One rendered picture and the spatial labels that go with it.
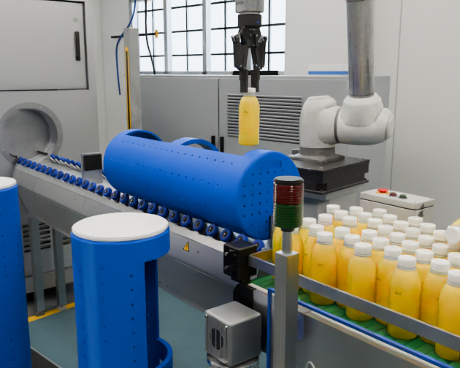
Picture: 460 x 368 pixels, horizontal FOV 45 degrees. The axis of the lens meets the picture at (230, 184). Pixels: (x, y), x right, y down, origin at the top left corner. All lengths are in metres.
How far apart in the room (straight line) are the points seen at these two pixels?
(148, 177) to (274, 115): 1.81
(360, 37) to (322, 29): 2.45
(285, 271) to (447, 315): 0.33
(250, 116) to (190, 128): 2.57
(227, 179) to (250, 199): 0.09
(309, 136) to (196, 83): 1.98
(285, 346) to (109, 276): 0.55
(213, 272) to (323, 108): 0.91
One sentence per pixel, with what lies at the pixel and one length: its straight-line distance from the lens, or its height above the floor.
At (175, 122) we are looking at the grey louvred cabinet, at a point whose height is 1.08.
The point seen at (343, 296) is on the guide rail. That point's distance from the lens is 1.32.
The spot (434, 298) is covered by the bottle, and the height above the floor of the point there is 1.01.
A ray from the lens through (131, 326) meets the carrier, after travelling 1.61.
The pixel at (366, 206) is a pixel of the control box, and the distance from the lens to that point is 1.79.
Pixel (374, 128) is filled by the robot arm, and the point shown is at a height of 1.25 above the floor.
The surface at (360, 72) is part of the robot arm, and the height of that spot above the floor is 1.47.
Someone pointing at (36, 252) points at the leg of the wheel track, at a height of 0.41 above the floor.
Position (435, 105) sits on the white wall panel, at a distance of 4.52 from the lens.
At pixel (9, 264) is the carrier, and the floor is 0.72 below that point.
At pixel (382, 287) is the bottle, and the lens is 1.33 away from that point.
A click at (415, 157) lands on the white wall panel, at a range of 4.61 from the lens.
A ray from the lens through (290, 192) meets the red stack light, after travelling 1.12.
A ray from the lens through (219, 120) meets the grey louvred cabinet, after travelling 4.05.
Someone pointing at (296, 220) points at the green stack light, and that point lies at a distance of 1.14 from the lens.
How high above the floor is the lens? 1.47
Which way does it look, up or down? 12 degrees down
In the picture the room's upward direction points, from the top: straight up
